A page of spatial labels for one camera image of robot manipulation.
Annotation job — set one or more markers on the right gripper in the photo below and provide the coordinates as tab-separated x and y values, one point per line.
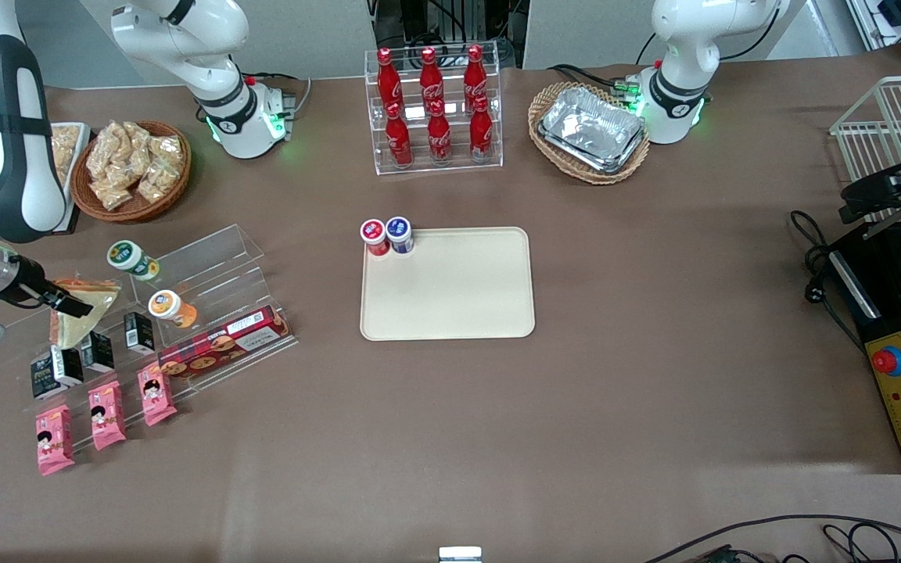
28	282

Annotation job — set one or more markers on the triangle sandwich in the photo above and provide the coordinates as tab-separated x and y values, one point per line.
75	328

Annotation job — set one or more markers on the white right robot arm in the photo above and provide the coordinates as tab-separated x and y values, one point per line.
20	156

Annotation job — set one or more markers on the white rectangular snack tray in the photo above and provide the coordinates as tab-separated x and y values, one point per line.
83	156

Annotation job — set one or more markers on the cream plastic tray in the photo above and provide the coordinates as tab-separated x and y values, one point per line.
458	289

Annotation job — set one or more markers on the small black drink carton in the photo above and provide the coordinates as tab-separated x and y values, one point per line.
139	332
46	379
71	363
97	356

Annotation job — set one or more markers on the green lid jar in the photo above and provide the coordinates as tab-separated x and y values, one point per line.
131	258

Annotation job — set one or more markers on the clear bag fried snacks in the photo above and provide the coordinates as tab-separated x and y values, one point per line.
167	152
155	181
138	145
112	193
105	148

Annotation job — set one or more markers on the round brown wicker basket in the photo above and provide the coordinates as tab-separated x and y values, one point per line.
134	213

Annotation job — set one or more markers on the orange lid jar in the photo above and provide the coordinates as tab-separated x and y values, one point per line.
169	306

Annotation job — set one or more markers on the rice crisp snack packet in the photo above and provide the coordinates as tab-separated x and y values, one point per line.
66	152

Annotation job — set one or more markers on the pink snack packet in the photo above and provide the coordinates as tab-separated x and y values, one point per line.
54	439
106	414
156	395

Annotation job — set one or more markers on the clear acrylic stepped display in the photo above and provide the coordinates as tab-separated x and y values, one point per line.
208	266

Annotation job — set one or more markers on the red plaid cookie box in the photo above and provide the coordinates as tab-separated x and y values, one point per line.
224	344

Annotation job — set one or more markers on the red lid small jar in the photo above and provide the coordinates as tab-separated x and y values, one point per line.
375	234

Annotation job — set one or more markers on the blue lid small jar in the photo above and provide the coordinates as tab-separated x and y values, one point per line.
399	232

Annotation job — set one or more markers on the red cola bottle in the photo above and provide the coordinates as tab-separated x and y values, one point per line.
388	78
430	78
475	74
481	134
399	141
439	139

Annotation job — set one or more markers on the clear acrylic bottle rack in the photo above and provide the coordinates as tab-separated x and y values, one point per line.
419	166

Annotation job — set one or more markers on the black equipment rack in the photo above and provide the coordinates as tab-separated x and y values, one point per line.
411	16

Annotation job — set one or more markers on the silver white edge device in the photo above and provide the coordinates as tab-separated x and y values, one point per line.
460	555

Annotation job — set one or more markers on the light oval wicker basket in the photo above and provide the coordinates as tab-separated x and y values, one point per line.
552	160

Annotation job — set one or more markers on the silver foil container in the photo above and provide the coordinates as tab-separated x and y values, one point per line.
603	167
591	125

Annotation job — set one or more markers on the black sealing machine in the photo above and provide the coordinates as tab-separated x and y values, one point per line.
888	328

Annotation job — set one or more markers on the red emergency stop button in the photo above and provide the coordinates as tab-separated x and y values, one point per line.
887	361

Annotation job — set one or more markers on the sealing machine press lever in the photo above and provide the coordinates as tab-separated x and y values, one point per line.
888	188

